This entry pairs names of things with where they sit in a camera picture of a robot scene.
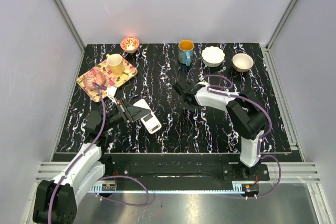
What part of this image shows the white scalloped bowl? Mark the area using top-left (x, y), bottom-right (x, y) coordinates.
top-left (201, 46), bottom-right (225, 67)

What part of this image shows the red patterned small bowl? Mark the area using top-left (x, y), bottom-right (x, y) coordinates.
top-left (120, 36), bottom-right (140, 54)

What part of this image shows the white remote control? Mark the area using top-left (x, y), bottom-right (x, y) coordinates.
top-left (134, 99), bottom-right (162, 134)

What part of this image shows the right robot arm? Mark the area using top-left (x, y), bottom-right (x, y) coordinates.
top-left (173, 80), bottom-right (272, 180)

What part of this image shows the yellow cup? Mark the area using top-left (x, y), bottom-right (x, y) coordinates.
top-left (107, 54), bottom-right (124, 76)

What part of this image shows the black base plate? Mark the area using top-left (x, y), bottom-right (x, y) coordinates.
top-left (104, 153), bottom-right (270, 182)

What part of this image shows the beige bowl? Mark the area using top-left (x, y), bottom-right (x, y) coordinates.
top-left (232, 53), bottom-right (254, 73)

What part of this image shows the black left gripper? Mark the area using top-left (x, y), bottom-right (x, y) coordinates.
top-left (101, 98), bottom-right (151, 133)

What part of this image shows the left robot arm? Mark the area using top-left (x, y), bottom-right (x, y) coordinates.
top-left (32, 99), bottom-right (152, 223)

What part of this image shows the pink patterned glass bowl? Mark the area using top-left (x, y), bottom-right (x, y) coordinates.
top-left (83, 69), bottom-right (106, 89)

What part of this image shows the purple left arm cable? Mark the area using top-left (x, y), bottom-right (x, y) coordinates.
top-left (48, 82), bottom-right (150, 223)

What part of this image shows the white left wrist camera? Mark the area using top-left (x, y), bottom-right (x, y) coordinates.
top-left (106, 86), bottom-right (118, 101)

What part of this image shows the blue butterfly mug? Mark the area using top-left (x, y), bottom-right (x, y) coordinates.
top-left (178, 40), bottom-right (194, 67)

